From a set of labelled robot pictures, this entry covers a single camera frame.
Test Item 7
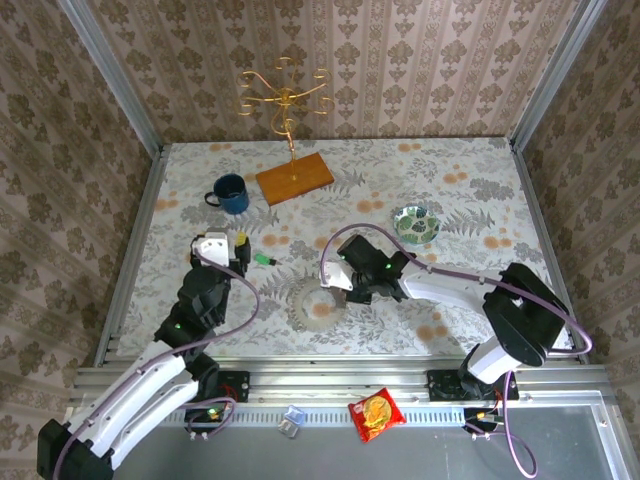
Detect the small black controller board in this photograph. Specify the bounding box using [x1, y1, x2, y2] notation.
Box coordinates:
[184, 405, 234, 442]
[462, 405, 504, 442]

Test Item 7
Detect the slotted metal cable duct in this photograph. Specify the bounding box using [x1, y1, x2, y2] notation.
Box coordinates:
[164, 403, 506, 427]

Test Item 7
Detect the grey metal panel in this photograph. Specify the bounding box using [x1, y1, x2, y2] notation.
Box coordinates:
[64, 405, 619, 480]

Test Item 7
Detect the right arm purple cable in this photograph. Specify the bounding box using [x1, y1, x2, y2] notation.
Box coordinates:
[319, 222, 594, 476]

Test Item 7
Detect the floral table cover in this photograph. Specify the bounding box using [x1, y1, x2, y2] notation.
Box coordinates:
[107, 138, 574, 359]

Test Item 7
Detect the gold wire stand wooden base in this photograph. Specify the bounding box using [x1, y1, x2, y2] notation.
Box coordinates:
[234, 56, 336, 208]

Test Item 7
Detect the dark blue enamel mug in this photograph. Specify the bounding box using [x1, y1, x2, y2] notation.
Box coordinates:
[203, 173, 251, 216]

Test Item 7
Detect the green leaf pattern bowl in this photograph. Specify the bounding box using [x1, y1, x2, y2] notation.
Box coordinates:
[391, 203, 442, 247]

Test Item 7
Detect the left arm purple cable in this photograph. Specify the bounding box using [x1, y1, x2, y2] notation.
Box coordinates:
[52, 249, 261, 480]

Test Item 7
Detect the aluminium table side rail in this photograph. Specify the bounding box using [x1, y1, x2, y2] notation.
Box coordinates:
[93, 144, 169, 362]
[508, 139, 589, 364]

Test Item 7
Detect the aluminium frame post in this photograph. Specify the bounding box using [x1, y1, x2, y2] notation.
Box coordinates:
[55, 0, 166, 157]
[509, 0, 609, 151]

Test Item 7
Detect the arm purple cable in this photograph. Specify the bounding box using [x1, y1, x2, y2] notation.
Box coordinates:
[319, 222, 594, 476]
[52, 249, 261, 480]

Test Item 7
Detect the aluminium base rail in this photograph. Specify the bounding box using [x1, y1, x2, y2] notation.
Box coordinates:
[73, 355, 609, 407]

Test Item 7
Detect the small clear plastic box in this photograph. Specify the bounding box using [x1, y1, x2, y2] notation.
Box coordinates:
[277, 405, 306, 439]

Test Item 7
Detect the red snack packet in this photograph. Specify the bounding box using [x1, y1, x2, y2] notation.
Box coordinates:
[347, 387, 407, 444]

